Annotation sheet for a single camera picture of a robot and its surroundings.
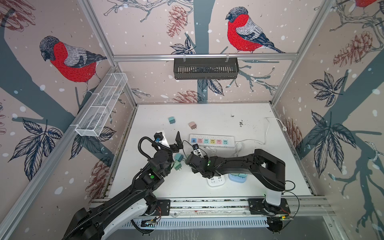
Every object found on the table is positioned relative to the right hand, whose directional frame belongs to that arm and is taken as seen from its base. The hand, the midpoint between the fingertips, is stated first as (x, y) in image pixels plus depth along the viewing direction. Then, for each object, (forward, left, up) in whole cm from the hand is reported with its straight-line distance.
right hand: (194, 164), depth 88 cm
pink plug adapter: (+29, +3, +1) cm, 29 cm away
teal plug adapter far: (+33, +19, +2) cm, 38 cm away
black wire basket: (+58, -5, +29) cm, 65 cm away
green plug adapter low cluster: (-2, +10, +2) cm, 10 cm away
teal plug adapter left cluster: (+3, +9, +3) cm, 10 cm away
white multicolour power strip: (+15, -11, +3) cm, 19 cm away
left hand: (+5, +11, +25) cm, 28 cm away
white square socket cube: (-10, -13, +2) cm, 16 cm away
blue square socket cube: (-8, -26, +2) cm, 27 cm away
